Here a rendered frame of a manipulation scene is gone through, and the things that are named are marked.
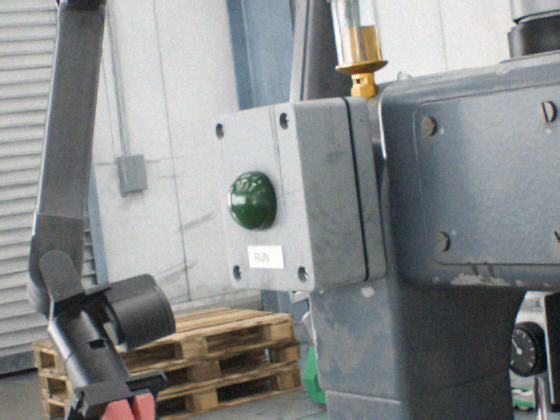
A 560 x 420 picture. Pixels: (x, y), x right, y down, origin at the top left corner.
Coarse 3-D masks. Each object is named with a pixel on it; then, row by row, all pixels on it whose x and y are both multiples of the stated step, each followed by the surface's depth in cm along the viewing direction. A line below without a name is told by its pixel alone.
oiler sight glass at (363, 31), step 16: (336, 0) 65; (352, 0) 64; (368, 0) 65; (336, 16) 65; (352, 16) 64; (368, 16) 65; (336, 32) 65; (352, 32) 65; (368, 32) 65; (336, 48) 66; (352, 48) 65; (368, 48) 65
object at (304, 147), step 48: (240, 144) 61; (288, 144) 58; (336, 144) 58; (288, 192) 58; (336, 192) 58; (240, 240) 62; (288, 240) 59; (336, 240) 58; (240, 288) 63; (288, 288) 59
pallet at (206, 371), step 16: (208, 336) 718; (128, 352) 690; (240, 352) 651; (256, 352) 697; (272, 352) 670; (288, 352) 669; (48, 368) 664; (160, 368) 623; (176, 368) 628; (192, 368) 638; (208, 368) 639; (256, 368) 659; (272, 368) 662; (48, 384) 663; (64, 384) 669; (192, 384) 634
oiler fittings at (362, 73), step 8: (328, 0) 65; (344, 64) 65; (352, 64) 65; (360, 64) 64; (368, 64) 64; (376, 64) 65; (384, 64) 65; (344, 72) 66; (352, 72) 65; (360, 72) 65; (368, 72) 65; (360, 80) 66; (368, 80) 65; (360, 88) 65; (368, 88) 65; (376, 88) 66; (368, 96) 65
